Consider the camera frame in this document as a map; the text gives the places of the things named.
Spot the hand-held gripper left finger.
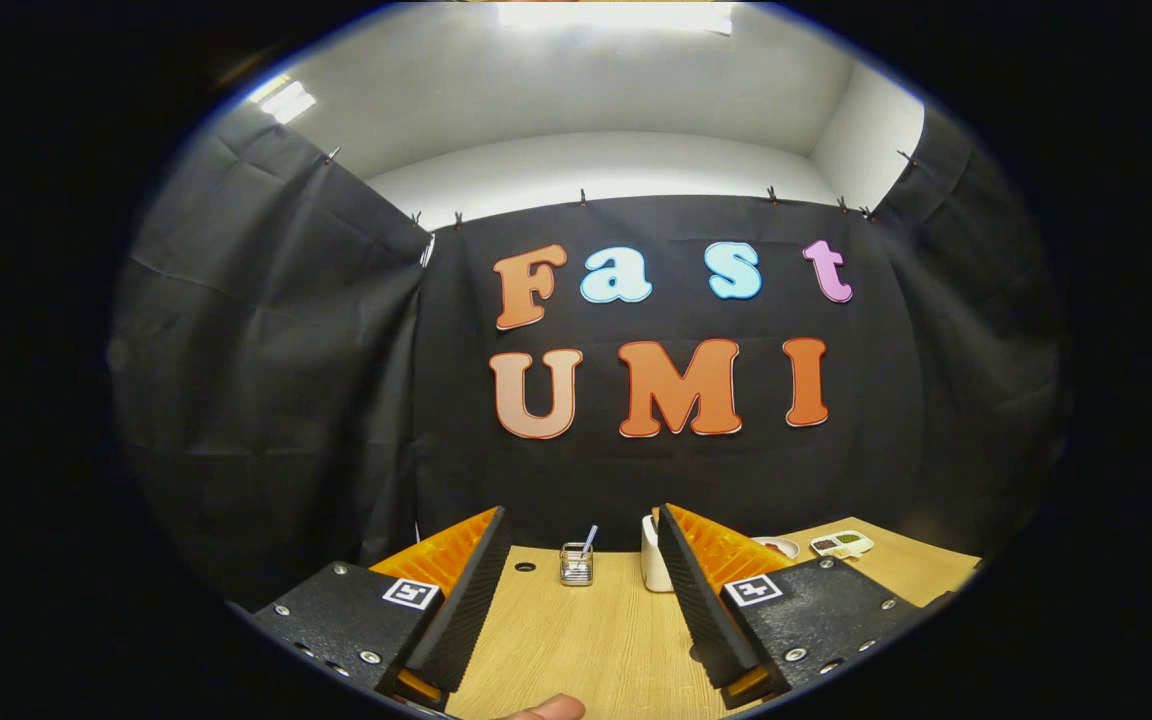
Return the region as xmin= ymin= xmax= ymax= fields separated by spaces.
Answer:
xmin=251 ymin=505 xmax=514 ymax=713

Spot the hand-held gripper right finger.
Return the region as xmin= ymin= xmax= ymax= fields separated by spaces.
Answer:
xmin=656 ymin=503 xmax=927 ymax=711

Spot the wooden table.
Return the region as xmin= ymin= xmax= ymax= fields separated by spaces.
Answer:
xmin=446 ymin=516 xmax=984 ymax=720

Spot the white divided dish with beans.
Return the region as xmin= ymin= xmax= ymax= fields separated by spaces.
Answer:
xmin=809 ymin=530 xmax=875 ymax=560

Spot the black backdrop cloth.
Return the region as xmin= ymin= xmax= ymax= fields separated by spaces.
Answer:
xmin=106 ymin=100 xmax=1072 ymax=611

